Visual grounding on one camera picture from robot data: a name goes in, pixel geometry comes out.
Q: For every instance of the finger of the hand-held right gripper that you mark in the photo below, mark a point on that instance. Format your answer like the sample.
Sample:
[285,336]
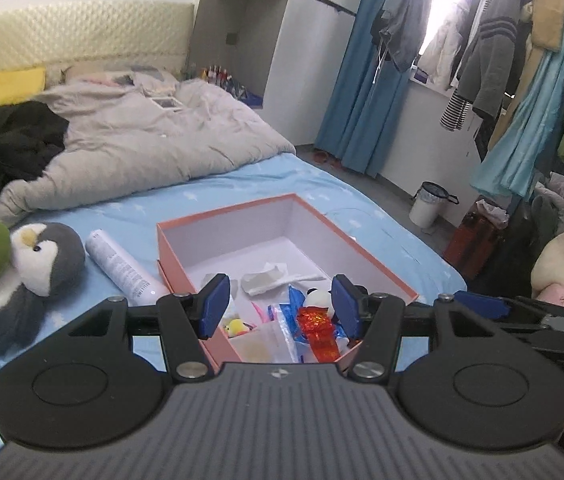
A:
[487,305]

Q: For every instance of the red shiny packet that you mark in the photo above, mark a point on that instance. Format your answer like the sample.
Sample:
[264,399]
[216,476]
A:
[317,332]

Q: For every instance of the orange cardboard box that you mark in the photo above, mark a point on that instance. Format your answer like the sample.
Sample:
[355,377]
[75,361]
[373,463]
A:
[177,260]

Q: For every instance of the pile of grey clothes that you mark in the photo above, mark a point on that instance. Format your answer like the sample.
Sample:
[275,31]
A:
[559,200]

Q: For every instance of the small yellow plush toy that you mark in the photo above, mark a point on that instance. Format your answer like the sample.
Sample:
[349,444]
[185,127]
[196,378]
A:
[236,328]

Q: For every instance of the grey penguin plush toy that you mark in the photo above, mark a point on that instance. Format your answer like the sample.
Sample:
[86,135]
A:
[52,260]

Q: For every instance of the row of small bottles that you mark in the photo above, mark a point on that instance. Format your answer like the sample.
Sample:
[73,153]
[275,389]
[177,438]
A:
[216,74]

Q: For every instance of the blue curtain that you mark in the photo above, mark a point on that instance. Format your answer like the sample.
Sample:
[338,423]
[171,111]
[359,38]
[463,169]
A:
[357,100]

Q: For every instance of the white trash bin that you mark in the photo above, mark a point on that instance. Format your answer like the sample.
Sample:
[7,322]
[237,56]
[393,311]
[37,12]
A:
[424,207]

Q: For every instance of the grey built-in cabinet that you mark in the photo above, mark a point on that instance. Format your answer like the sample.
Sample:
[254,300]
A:
[302,60]

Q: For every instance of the blue storage box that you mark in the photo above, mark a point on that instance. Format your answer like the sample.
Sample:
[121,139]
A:
[249,97]

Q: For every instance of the blue white plastic wrapper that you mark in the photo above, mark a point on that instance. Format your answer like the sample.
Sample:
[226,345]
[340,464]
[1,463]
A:
[294,300]

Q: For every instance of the white tube bottle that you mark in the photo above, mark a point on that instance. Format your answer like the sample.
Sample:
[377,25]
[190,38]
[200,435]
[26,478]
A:
[117,265]

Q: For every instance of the white booklet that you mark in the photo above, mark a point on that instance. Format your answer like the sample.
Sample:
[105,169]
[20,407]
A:
[166,103]

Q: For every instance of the clear plastic bag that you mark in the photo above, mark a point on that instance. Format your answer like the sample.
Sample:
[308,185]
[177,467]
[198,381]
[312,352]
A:
[262,347]

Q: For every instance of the hanging light blue garment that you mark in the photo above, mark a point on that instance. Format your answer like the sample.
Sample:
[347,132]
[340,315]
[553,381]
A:
[522,145]

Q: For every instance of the small panda plush toy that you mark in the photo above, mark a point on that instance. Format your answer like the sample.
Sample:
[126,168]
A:
[318,297]

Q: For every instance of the wall switch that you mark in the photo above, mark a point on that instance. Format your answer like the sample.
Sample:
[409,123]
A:
[231,38]

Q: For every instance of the pair of slippers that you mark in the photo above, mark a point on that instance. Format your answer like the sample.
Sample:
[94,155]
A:
[327,157]

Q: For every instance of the hanging denim jacket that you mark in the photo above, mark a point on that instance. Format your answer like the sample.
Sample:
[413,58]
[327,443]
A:
[404,10]

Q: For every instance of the black jacket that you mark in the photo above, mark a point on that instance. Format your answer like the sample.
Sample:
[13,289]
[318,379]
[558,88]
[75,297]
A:
[2,145]

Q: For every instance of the red bag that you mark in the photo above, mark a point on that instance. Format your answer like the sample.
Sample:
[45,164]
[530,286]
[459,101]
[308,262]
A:
[472,245]

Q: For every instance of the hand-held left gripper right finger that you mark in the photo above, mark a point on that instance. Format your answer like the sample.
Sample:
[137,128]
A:
[347,305]

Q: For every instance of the light grey duvet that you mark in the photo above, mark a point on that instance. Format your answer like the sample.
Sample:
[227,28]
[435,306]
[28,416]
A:
[162,150]

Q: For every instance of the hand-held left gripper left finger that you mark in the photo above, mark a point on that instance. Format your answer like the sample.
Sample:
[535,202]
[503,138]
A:
[214,305]

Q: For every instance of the grey striped cardigan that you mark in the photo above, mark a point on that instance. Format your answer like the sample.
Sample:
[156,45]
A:
[492,50]

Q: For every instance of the hanging white garment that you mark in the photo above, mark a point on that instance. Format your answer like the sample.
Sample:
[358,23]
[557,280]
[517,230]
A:
[444,45]

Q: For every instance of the cream quilted headboard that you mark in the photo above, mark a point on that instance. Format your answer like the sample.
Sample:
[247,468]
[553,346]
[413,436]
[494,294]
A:
[87,35]

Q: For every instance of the pink pillow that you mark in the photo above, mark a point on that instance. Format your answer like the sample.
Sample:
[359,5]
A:
[92,74]

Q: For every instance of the blue bed sheet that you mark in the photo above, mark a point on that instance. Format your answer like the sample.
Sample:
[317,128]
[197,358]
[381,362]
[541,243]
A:
[362,220]

